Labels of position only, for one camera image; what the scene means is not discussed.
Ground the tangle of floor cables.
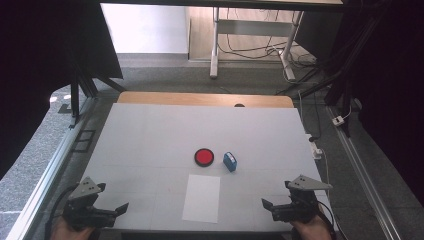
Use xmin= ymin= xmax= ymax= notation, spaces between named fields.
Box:
xmin=218 ymin=8 xmax=318 ymax=68

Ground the white-legged desk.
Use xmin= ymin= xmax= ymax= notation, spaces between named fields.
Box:
xmin=99 ymin=0 xmax=344 ymax=81

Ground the person's left hand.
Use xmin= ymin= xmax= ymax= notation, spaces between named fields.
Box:
xmin=49 ymin=216 xmax=96 ymax=240

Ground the black curtain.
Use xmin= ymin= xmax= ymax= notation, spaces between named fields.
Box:
xmin=0 ymin=0 xmax=125 ymax=181
xmin=296 ymin=0 xmax=424 ymax=208

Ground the aluminium rail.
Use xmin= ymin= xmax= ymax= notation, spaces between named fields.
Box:
xmin=5 ymin=96 xmax=98 ymax=240
xmin=325 ymin=105 xmax=404 ymax=240

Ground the white power strip cable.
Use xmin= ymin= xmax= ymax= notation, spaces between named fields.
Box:
xmin=319 ymin=155 xmax=332 ymax=201

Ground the person's right hand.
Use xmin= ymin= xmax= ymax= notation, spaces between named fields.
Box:
xmin=289 ymin=214 xmax=333 ymax=240

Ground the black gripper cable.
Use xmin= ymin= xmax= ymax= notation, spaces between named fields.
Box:
xmin=44 ymin=184 xmax=81 ymax=240
xmin=316 ymin=199 xmax=338 ymax=240

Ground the blue stamp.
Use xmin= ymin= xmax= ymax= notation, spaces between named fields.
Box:
xmin=222 ymin=151 xmax=238 ymax=173

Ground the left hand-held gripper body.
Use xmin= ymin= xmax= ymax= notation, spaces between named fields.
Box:
xmin=63 ymin=176 xmax=118 ymax=231

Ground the round red ink pad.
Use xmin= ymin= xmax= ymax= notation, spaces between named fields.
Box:
xmin=194 ymin=148 xmax=215 ymax=168

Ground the white paper sheet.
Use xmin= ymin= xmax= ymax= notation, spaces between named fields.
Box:
xmin=181 ymin=174 xmax=222 ymax=224

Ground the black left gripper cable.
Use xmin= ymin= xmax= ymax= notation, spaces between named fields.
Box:
xmin=44 ymin=184 xmax=81 ymax=240

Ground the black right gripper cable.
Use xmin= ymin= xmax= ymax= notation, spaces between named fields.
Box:
xmin=316 ymin=199 xmax=338 ymax=240

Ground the black power cable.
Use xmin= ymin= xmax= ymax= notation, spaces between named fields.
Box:
xmin=298 ymin=89 xmax=323 ymax=143

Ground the black metal stand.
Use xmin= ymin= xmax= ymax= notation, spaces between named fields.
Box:
xmin=275 ymin=0 xmax=388 ymax=138
xmin=58 ymin=49 xmax=128 ymax=130

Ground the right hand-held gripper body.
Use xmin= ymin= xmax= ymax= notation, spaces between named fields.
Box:
xmin=271 ymin=174 xmax=334 ymax=223

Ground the white power strip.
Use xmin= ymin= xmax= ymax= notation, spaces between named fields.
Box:
xmin=305 ymin=133 xmax=324 ymax=160

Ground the white table cover sheet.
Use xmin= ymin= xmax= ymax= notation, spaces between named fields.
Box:
xmin=79 ymin=102 xmax=339 ymax=233

